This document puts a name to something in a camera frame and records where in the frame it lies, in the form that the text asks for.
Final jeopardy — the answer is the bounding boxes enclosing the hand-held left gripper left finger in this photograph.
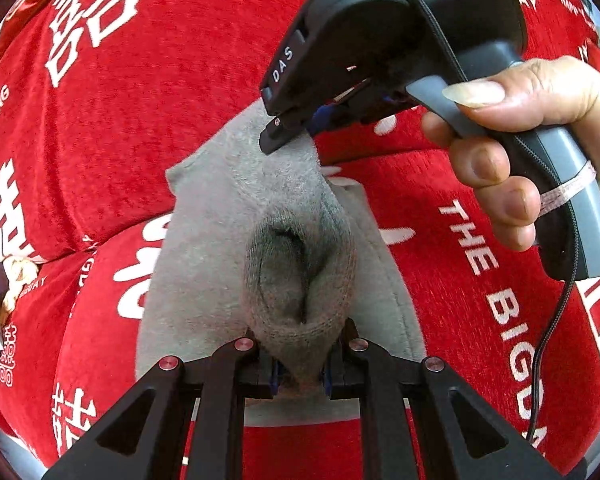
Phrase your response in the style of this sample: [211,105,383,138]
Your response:
[42,327,282,480]

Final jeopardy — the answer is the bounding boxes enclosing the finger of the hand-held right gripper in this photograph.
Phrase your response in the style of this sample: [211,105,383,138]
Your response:
[259,110,315,156]
[307,85,417,137]

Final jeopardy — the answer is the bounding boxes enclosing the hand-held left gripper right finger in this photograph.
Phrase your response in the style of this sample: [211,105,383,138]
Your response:
[322,317,565,480]

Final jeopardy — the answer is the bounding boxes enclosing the grey sock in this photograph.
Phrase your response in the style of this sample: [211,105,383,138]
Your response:
[135,102,428,423]

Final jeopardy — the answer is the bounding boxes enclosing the person's right hand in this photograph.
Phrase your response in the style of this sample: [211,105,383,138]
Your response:
[421,56,600,253]

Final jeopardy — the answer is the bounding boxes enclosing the red quilt white characters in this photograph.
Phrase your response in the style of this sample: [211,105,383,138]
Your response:
[0,0,600,267]

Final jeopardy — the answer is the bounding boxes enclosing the red printed blanket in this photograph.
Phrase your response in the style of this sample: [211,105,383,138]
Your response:
[0,155,600,480]

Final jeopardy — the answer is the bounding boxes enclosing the yellow cloth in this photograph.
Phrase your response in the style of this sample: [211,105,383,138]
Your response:
[0,254,37,313]

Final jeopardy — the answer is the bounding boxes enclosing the black cable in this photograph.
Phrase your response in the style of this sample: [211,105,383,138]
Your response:
[365,0,581,448]

